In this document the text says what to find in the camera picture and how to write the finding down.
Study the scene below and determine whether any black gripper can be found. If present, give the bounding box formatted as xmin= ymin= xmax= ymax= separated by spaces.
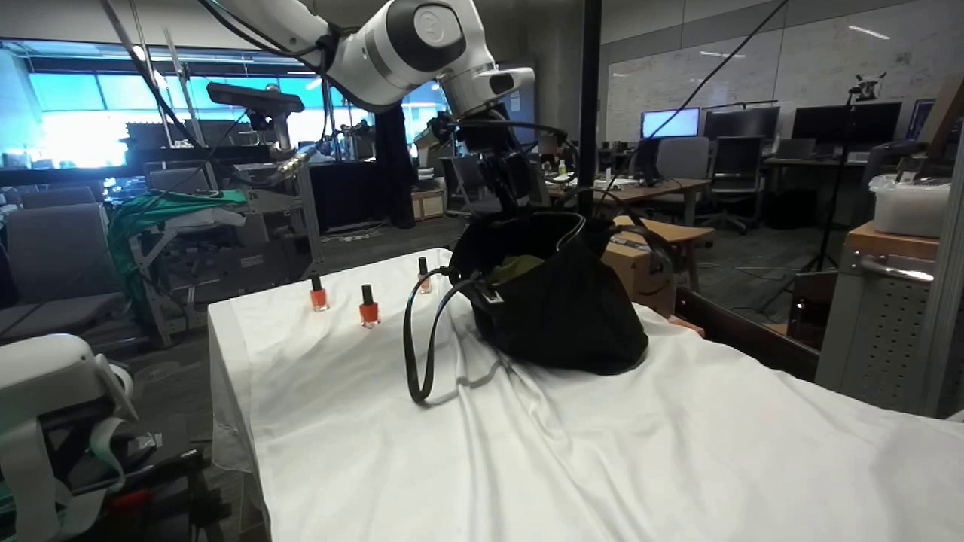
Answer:
xmin=455 ymin=107 xmax=551 ymax=217

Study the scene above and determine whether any red-orange nail polish bottle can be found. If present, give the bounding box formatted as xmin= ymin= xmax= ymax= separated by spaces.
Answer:
xmin=308 ymin=274 xmax=333 ymax=313
xmin=356 ymin=282 xmax=382 ymax=333

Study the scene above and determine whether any yellow-green cloth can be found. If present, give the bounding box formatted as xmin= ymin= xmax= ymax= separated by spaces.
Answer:
xmin=484 ymin=254 xmax=551 ymax=287

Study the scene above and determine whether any black vertical pole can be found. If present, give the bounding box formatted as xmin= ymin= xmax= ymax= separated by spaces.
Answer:
xmin=575 ymin=0 xmax=606 ymax=219

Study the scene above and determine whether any wooden desk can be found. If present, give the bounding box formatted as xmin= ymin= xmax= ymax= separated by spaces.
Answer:
xmin=545 ymin=176 xmax=718 ymax=226

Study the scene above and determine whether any cardboard box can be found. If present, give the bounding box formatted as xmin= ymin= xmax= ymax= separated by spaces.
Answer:
xmin=606 ymin=219 xmax=687 ymax=320

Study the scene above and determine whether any blue lit monitor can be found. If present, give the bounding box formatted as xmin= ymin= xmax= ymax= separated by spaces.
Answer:
xmin=639 ymin=107 xmax=704 ymax=141

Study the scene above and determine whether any wooden bench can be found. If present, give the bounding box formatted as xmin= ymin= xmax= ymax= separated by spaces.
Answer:
xmin=613 ymin=215 xmax=718 ymax=296

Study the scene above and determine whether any black office chair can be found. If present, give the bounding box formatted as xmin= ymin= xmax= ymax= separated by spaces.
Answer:
xmin=704 ymin=136 xmax=768 ymax=234

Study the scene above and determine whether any black low bench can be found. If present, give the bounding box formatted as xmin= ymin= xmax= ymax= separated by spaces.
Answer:
xmin=672 ymin=287 xmax=825 ymax=382

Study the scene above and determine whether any white tablecloth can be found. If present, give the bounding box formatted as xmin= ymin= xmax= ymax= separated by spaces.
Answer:
xmin=206 ymin=250 xmax=964 ymax=542

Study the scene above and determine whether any dark wide monitor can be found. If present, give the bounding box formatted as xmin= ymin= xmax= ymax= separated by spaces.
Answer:
xmin=790 ymin=100 xmax=903 ymax=152

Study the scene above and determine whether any teal green fabric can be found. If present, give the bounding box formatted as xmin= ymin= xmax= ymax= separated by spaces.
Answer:
xmin=102 ymin=189 xmax=253 ymax=296

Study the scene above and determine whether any wooden board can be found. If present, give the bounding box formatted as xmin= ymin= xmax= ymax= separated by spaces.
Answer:
xmin=840 ymin=219 xmax=945 ymax=271

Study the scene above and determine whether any gray perforated metal cabinet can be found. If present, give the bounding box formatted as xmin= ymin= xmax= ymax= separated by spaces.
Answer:
xmin=814 ymin=254 xmax=951 ymax=416

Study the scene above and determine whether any white plastic container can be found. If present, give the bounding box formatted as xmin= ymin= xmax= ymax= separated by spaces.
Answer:
xmin=866 ymin=170 xmax=955 ymax=242

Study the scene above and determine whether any gray upholstered chair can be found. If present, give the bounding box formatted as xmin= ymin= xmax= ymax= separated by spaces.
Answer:
xmin=0 ymin=200 xmax=130 ymax=341

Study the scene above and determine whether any black handbag with straps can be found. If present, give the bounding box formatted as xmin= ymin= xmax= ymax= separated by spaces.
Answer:
xmin=402 ymin=204 xmax=658 ymax=410

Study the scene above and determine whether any black hanging cable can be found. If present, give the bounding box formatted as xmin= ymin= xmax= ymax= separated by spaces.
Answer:
xmin=672 ymin=0 xmax=794 ymax=115

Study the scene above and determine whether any black camera tripod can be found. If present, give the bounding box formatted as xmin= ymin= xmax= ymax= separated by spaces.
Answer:
xmin=756 ymin=70 xmax=892 ymax=313

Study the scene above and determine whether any aluminium frame post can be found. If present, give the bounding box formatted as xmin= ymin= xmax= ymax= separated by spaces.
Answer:
xmin=917 ymin=118 xmax=964 ymax=418

